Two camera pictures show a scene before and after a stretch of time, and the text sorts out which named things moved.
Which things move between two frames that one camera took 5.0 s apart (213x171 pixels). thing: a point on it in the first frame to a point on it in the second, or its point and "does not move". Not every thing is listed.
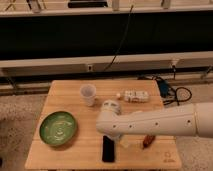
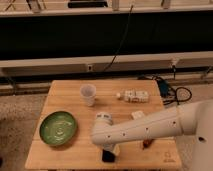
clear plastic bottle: [134, 96] does not move
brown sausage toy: [148, 140] does not move
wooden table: [65, 134] does not move
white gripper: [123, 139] to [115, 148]
